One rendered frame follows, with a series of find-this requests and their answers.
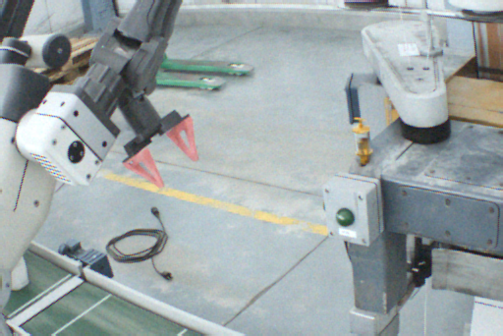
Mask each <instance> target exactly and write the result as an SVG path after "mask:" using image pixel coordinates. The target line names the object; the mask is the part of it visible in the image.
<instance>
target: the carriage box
mask: <svg viewBox="0 0 503 336"><path fill-rule="evenodd" d="M469 57H470V58H469V59H467V61H465V62H464V63H463V64H462V65H461V66H460V67H459V68H457V69H456V71H454V72H453V73H452V74H450V76H448V77H447V78H446V79H445V83H446V96H447V102H448V104H454V105H458V106H463V107H471V108H478V109H485V110H490V111H493V112H500V113H503V81H498V80H496V79H487V78H481V79H480V80H478V79H477V75H476V62H475V54H471V55H470V56H469Z"/></svg>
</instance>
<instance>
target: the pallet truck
mask: <svg viewBox="0 0 503 336"><path fill-rule="evenodd" d="M112 4H113V8H114V13H115V16H116V17H118V18H119V17H120V16H119V14H118V10H117V7H116V2H115V0H112ZM164 57H165V59H164V61H163V63H162V65H161V67H160V69H176V70H196V71H207V72H228V73H229V74H230V75H233V74H235V73H236V74H237V75H238V76H239V75H241V74H248V73H249V70H254V67H253V66H252V65H250V64H244V63H238V62H230V61H218V60H212V61H204V60H194V59H184V60H181V59H170V58H167V56H166V53H164ZM156 79H157V83H158V84H168V85H184V86H192V87H200V88H202V89H205V88H207V87H208V89H209V90H212V89H214V88H216V87H221V85H223V84H226V81H225V80H224V79H219V78H216V77H211V76H205V75H185V74H175V73H173V74H166V73H157V75H156Z"/></svg>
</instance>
